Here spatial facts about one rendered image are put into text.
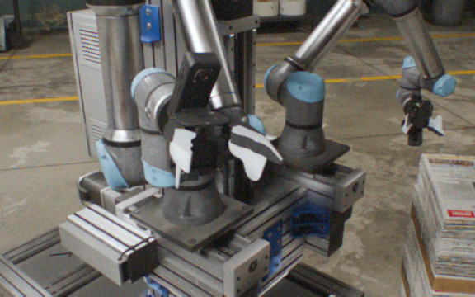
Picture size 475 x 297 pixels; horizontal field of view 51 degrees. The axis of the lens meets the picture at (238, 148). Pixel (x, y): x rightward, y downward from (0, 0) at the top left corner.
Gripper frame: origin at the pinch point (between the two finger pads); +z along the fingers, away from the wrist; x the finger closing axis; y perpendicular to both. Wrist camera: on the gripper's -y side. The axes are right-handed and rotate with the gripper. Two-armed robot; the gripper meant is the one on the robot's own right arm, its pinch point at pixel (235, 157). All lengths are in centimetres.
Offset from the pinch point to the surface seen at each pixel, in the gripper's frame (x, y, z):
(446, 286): -77, 53, -24
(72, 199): -10, 125, -222
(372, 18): -517, 65, -601
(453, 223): -73, 34, -25
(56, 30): -51, 119, -701
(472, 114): -332, 88, -230
